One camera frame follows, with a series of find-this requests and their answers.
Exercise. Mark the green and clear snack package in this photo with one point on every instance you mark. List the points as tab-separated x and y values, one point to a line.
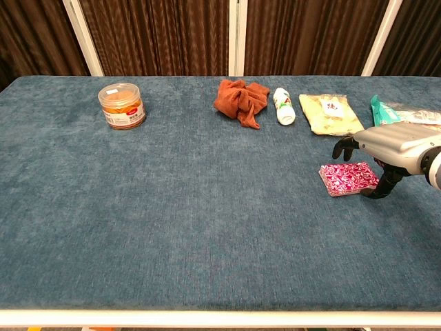
384	112

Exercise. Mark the rust orange crumpled cloth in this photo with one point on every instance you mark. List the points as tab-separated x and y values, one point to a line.
237	98

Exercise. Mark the right silver and black robot hand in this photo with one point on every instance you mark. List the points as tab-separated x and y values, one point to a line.
389	143

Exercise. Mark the white table edge bar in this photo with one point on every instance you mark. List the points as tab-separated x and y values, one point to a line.
206	318

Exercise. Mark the brown pleated curtain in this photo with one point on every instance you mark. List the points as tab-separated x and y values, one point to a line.
155	34

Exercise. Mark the small white plastic bottle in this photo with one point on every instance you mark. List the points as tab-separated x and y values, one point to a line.
284	107

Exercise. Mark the clear jar with orange snacks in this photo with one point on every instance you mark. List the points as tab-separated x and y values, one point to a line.
122	107

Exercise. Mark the white frame post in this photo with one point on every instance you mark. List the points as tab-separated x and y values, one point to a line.
237	38
381	38
82	38

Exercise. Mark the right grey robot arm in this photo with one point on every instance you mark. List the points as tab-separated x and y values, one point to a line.
435	169

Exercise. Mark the pink patterned tissue pack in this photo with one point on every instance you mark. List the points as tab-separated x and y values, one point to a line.
344	179

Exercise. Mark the yellow snack bag white label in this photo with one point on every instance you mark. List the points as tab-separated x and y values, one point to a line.
327	120

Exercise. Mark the blue fabric table cover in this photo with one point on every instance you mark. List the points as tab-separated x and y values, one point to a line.
172	207

